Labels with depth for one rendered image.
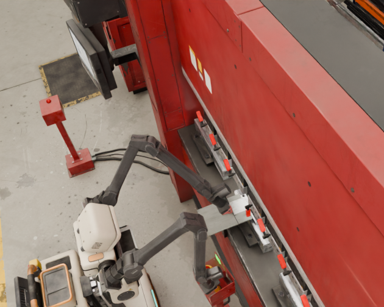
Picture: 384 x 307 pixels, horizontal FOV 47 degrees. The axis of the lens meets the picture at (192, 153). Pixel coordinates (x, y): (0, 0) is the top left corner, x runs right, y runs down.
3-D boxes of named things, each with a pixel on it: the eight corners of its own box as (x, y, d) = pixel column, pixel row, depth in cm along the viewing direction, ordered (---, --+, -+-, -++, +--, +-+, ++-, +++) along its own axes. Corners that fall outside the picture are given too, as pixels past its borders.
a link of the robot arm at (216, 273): (192, 265, 229) (197, 279, 223) (213, 256, 228) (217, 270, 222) (201, 275, 237) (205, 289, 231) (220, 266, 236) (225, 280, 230)
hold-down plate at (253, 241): (227, 206, 265) (227, 204, 263) (236, 203, 266) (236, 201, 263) (249, 248, 246) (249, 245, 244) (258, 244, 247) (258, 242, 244)
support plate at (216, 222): (196, 211, 252) (196, 209, 251) (238, 194, 256) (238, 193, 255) (208, 236, 241) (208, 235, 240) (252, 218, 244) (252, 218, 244)
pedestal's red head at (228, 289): (194, 278, 261) (191, 265, 247) (217, 265, 265) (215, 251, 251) (211, 307, 249) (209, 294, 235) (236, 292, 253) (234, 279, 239)
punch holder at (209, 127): (205, 128, 267) (202, 108, 255) (217, 123, 269) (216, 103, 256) (214, 145, 258) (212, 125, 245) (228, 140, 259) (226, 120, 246)
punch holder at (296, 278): (285, 270, 204) (286, 253, 191) (302, 262, 205) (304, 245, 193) (302, 298, 195) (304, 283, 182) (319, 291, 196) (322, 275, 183)
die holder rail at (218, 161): (195, 128, 309) (194, 119, 302) (203, 125, 310) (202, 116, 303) (224, 180, 278) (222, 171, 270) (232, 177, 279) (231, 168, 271)
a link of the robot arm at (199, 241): (191, 214, 203) (196, 232, 196) (202, 212, 204) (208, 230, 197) (191, 268, 232) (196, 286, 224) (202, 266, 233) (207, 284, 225)
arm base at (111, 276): (100, 266, 213) (105, 288, 205) (110, 256, 210) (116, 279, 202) (114, 268, 219) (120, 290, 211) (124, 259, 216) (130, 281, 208)
